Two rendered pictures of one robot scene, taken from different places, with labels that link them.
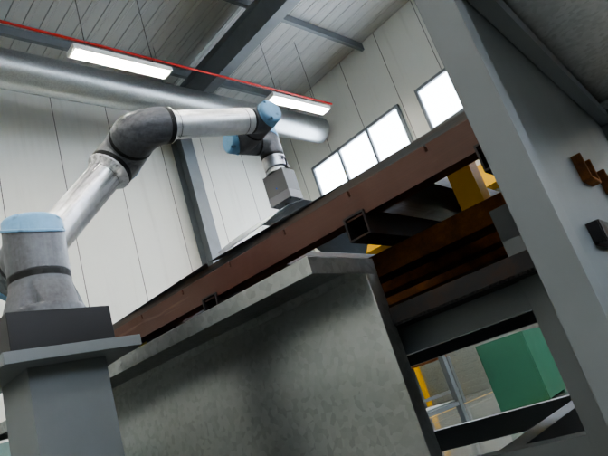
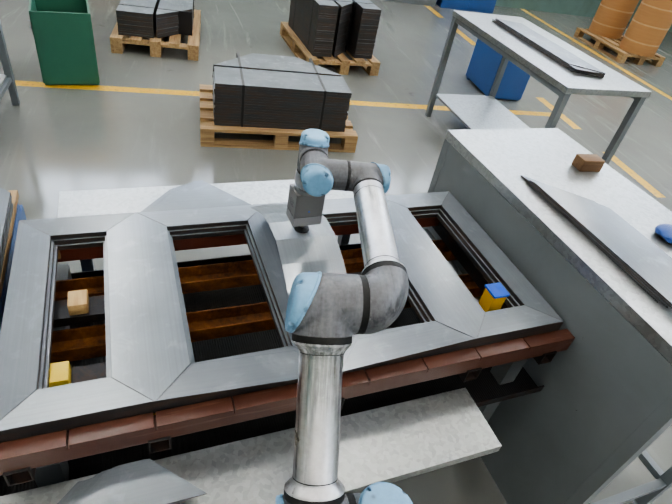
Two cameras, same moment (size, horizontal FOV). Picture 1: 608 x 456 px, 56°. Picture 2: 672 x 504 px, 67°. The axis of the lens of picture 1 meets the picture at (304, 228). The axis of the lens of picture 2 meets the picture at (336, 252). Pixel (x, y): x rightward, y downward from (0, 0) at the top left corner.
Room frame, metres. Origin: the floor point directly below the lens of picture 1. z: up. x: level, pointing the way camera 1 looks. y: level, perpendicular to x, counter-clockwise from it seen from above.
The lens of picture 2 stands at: (1.01, 1.01, 1.92)
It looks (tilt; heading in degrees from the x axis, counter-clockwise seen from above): 39 degrees down; 298
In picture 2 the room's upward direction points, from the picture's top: 12 degrees clockwise
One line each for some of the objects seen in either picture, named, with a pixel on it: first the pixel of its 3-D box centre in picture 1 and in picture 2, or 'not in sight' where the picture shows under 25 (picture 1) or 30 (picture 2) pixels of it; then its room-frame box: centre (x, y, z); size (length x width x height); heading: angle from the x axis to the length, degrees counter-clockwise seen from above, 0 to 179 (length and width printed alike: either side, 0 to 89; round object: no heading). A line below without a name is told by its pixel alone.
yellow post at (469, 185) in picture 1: (468, 185); (485, 313); (1.12, -0.35, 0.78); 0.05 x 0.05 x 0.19; 55
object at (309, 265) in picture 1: (136, 370); (268, 474); (1.34, 0.48, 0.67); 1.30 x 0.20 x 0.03; 55
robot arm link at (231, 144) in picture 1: (244, 139); (322, 173); (1.57, 0.09, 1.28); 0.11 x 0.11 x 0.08; 41
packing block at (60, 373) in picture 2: not in sight; (58, 376); (1.86, 0.68, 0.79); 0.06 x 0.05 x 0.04; 145
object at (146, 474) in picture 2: not in sight; (114, 494); (1.57, 0.76, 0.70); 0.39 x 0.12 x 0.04; 55
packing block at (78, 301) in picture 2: not in sight; (78, 302); (2.05, 0.50, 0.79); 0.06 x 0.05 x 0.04; 145
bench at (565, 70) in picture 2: not in sight; (517, 103); (1.86, -3.22, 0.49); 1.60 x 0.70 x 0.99; 142
